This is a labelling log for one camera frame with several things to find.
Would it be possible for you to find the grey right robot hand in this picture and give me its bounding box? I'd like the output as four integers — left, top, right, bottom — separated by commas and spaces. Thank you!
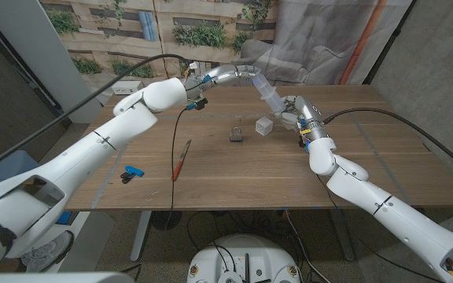
279, 95, 328, 143

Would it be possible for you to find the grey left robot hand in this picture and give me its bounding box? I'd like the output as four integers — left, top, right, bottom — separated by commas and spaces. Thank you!
185, 64, 262, 99

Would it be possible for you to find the clear plastic syringe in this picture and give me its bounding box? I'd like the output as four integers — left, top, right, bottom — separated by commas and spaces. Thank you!
252, 73, 289, 115

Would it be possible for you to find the white cube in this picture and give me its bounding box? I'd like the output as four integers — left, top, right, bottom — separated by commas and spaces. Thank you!
255, 116, 274, 138

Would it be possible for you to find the metal padlock with key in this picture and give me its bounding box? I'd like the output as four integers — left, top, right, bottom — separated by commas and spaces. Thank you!
229, 125, 245, 143

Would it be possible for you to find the white power strip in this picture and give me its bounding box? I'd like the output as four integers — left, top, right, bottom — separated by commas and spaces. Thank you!
111, 80, 144, 96

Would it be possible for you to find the grey table leg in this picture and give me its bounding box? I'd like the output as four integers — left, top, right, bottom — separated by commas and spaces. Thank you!
330, 208, 356, 263

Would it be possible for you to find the blue and black clip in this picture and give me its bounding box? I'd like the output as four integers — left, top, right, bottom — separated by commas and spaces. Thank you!
120, 165, 145, 185

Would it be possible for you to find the white robot torso base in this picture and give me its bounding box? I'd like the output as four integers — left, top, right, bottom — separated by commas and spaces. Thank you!
186, 233, 302, 283

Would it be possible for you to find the black round floor fan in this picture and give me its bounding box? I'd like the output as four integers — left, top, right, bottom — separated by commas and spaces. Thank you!
150, 211, 183, 232

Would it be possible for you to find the white pillar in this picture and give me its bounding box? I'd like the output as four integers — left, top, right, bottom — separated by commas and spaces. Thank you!
0, 0, 104, 125

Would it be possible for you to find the white table leg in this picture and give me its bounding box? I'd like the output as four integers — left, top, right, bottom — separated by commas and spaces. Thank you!
130, 211, 153, 263

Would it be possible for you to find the white and blue cart base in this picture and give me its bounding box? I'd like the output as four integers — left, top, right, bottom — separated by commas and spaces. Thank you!
55, 211, 116, 272

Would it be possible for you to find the blue-grey upholstered seat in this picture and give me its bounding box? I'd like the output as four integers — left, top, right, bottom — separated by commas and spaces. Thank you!
0, 151, 35, 189

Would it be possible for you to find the grey sneaker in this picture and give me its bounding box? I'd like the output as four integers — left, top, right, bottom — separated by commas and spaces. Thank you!
17, 230, 75, 273

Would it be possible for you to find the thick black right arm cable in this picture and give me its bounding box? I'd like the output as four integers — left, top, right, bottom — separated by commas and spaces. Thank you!
322, 108, 453, 180

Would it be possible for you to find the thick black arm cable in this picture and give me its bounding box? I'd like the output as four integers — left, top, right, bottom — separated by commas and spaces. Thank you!
0, 53, 190, 180
322, 108, 453, 180

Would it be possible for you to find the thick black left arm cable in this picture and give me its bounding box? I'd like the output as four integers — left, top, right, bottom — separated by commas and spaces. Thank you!
0, 53, 190, 180

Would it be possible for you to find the thin black left wrist cable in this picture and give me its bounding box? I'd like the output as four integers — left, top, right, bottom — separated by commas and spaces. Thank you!
170, 106, 190, 211

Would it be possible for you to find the red-handled knife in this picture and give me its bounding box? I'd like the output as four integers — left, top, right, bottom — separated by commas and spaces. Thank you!
170, 139, 193, 182

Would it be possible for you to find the grey floor cable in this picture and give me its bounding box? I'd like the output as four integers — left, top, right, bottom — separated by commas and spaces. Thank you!
284, 210, 332, 283

